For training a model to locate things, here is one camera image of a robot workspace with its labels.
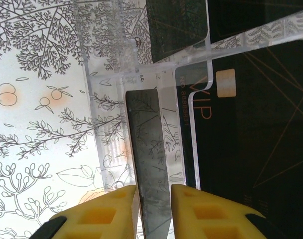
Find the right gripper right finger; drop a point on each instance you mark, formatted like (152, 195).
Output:
(186, 199)

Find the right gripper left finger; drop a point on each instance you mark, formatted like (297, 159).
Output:
(121, 199)

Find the clear acrylic card stand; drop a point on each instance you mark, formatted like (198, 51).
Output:
(111, 49)

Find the floral patterned table cover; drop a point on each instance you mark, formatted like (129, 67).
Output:
(29, 124)

